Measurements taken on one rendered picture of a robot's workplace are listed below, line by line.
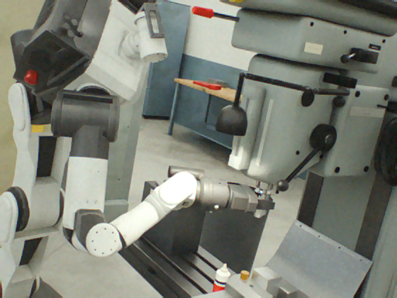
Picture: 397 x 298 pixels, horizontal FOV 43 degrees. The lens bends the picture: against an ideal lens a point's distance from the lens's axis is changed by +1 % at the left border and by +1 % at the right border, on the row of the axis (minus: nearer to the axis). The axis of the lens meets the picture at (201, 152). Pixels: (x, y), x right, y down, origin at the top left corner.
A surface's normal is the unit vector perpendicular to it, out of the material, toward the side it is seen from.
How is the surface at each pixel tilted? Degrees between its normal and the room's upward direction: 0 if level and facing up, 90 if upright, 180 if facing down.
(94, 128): 71
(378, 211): 90
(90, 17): 59
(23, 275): 28
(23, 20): 90
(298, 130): 90
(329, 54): 90
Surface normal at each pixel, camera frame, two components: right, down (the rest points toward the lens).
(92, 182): 0.55, -0.03
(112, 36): 0.70, -0.26
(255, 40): -0.79, 0.00
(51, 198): 0.73, 0.14
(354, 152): 0.59, 0.30
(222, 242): -0.36, 0.22
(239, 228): 0.07, 0.31
